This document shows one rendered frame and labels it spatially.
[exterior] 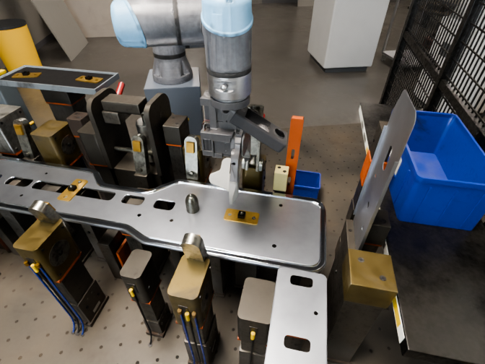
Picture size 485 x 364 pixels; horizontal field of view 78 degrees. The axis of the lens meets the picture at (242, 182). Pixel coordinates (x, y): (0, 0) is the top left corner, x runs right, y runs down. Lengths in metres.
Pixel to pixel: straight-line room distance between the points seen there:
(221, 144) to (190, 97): 0.61
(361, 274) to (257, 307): 0.20
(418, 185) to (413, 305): 0.23
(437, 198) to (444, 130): 0.31
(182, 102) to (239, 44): 0.71
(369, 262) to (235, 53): 0.44
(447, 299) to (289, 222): 0.33
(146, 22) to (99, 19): 5.98
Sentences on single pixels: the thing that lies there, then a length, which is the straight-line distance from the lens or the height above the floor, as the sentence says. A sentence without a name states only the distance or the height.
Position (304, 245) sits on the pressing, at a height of 1.00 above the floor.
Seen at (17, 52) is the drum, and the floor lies 0.42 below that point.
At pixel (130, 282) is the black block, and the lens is 0.70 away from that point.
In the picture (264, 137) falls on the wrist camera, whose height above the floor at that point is 1.24.
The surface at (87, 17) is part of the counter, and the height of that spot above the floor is 0.32.
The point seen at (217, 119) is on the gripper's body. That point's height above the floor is 1.27.
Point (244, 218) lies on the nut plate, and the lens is 0.72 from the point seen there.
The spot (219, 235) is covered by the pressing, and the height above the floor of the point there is 1.00.
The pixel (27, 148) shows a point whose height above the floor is 1.02.
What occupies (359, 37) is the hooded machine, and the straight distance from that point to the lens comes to 4.53.
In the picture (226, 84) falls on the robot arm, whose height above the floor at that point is 1.35.
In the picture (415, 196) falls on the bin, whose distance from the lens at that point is 0.73.
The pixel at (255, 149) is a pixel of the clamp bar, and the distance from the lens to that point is 0.77.
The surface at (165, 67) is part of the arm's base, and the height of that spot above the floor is 1.16.
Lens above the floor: 1.54
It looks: 41 degrees down
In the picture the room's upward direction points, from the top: straight up
